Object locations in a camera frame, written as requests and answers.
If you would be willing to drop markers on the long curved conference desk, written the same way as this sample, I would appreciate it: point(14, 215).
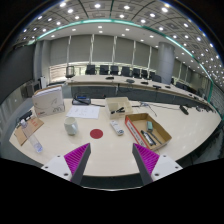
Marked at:
point(100, 87)

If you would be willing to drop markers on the white ceramic mug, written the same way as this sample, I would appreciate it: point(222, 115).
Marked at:
point(70, 126)

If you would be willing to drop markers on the green whiteboard eraser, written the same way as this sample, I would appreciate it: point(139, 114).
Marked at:
point(150, 125)

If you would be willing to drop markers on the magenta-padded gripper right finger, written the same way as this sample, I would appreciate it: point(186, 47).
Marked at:
point(145, 158)

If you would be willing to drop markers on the row of black office chairs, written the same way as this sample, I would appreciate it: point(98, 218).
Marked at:
point(104, 70)

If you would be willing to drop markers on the round ceiling lights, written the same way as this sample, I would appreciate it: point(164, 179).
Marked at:
point(97, 5)

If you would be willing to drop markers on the flat round red coaster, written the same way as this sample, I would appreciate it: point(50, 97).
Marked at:
point(96, 133)

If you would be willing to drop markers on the white cardboard box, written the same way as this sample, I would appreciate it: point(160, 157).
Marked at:
point(48, 101)

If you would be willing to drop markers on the brown paper envelope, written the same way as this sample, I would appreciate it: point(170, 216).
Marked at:
point(36, 125)

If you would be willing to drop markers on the red-sided open cardboard box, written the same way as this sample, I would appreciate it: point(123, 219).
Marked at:
point(163, 133)

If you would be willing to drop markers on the black desktop microphone unit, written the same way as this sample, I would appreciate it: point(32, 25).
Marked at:
point(81, 100)

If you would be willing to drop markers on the beige divided organizer box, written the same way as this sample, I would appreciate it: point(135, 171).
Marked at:
point(116, 102)

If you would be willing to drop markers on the black power strip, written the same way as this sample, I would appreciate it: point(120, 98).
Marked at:
point(25, 116)

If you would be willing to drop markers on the black marker pen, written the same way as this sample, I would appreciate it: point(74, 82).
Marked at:
point(147, 137)

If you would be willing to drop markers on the white printed paper sheet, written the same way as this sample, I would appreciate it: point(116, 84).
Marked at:
point(83, 112)

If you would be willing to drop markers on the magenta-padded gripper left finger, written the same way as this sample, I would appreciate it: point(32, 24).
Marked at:
point(78, 158)

